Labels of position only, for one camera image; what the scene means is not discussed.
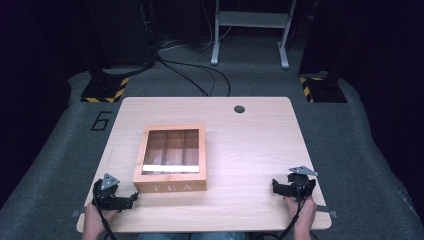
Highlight white metal stand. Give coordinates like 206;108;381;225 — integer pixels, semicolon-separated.
210;0;298;70

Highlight white floor cable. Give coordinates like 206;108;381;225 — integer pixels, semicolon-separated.
158;0;242;53

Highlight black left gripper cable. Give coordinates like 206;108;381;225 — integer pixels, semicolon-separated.
92;179;118;240

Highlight person's legs in jeans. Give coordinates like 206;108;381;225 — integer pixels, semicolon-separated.
137;231;247;240

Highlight black stand with striped base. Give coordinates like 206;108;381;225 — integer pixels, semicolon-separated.
79;0;158;104
298;0;348;104

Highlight wooden box with glass lid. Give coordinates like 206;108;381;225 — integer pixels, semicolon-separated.
132;124;208;194

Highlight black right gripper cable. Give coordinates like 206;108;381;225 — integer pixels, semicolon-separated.
249;181;308;240

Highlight person's right hand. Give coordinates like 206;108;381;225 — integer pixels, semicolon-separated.
284;195;318;232

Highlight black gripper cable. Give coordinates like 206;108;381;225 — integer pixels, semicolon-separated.
249;181;308;240
92;179;118;240

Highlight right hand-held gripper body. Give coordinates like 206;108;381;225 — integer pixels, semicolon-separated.
281;165;319;202

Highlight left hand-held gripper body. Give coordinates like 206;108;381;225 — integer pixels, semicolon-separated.
92;172;132;211

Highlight person's left hand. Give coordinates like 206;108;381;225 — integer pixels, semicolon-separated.
83;201;118;236

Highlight black floor cable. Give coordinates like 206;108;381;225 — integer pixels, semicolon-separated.
155;54;232;98

